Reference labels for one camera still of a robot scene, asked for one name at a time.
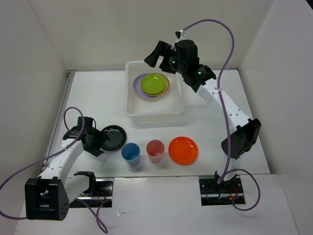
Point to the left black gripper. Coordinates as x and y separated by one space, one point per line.
101 138

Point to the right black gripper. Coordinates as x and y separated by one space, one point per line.
161 49

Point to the black round plate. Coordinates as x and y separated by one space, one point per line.
116 138

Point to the yellow woven pattern plate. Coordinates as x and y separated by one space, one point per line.
167 84

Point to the green round plate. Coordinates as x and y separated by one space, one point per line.
153 84

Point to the purple round plate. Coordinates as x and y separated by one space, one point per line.
137 83

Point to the pink plastic cup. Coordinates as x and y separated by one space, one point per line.
155 150

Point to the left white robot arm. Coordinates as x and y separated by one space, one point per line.
49 196

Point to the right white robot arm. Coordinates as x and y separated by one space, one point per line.
242 131

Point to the white plastic bin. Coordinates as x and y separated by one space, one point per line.
158 112

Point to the blue plastic cup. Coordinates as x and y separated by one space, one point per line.
131 154

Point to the orange round plate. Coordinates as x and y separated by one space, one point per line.
183 151

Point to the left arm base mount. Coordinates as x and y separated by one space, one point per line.
103 192

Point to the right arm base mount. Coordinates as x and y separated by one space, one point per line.
213 195

